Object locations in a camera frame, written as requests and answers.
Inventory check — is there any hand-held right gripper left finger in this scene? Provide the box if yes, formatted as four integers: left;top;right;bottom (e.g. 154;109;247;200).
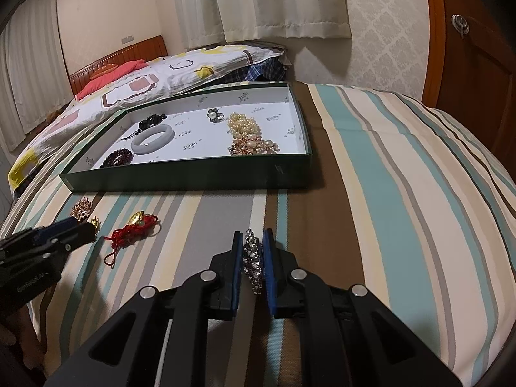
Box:
44;230;244;387

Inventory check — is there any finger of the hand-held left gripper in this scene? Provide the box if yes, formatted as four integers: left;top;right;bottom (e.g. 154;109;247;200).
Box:
30;218;78;246
47;223;100;259

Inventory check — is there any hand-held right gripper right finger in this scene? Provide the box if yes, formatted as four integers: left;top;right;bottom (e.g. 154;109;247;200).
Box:
262;228;462;387

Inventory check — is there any silver rhinestone brooch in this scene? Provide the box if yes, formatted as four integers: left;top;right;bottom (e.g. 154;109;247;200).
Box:
241;229;264;296

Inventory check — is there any dark red bead bracelet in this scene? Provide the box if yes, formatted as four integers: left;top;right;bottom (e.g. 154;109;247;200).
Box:
99;148;134;169

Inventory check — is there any green cardboard box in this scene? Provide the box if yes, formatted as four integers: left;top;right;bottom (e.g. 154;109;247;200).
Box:
59;81;313;193

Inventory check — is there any grey jade bangle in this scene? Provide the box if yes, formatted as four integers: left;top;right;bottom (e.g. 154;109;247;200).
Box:
131;125;176;156

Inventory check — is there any pink flower brooch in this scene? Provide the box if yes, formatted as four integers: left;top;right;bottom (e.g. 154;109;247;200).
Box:
228;135;280;157

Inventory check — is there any black bead cord pendant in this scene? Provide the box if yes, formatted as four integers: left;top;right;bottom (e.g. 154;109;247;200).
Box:
121;113;168;143

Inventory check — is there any gold rhinestone brooch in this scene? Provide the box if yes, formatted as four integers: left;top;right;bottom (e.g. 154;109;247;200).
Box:
70;196;94;220

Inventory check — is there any red knot gold charm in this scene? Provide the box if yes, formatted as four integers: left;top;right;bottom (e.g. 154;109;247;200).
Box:
104;212;160;269

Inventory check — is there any pink pillow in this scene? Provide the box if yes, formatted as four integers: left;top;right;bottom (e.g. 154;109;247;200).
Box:
75;59;146;101

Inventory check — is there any long white curtain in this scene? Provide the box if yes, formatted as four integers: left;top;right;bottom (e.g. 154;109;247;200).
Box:
0;0;77;152

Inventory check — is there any orange cushion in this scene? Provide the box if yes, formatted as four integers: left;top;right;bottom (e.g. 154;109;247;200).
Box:
91;64;119;79

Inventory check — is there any white patterned quilt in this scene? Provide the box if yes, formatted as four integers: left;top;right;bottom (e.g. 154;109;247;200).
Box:
8;42;289;200

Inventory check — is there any wooden headboard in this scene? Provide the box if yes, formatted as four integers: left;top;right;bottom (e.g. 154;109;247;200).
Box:
66;35;169;96

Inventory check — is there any blue plaid sheet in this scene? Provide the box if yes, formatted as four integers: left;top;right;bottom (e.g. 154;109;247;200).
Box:
236;54;289;85

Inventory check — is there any short white curtain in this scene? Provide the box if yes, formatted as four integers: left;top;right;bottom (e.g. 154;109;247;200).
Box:
208;0;353;43

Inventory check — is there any brown wooden door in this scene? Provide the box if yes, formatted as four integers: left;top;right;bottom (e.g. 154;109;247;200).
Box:
421;0;516;138

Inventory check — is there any metal door lock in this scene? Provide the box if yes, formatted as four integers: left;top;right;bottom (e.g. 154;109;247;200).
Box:
451;14;470;39

